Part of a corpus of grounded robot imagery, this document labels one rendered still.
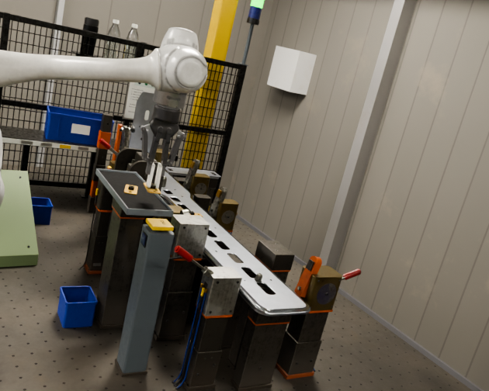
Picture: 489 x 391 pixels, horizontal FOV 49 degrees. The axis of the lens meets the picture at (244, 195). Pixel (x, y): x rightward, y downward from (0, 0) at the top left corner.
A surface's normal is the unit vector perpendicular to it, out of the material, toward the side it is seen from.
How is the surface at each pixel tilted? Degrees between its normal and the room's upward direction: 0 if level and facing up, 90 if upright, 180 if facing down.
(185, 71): 88
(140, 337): 90
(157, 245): 90
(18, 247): 42
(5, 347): 0
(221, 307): 90
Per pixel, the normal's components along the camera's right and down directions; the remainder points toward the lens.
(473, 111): -0.82, -0.04
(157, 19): 0.53, 0.35
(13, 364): 0.23, -0.94
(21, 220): 0.54, -0.46
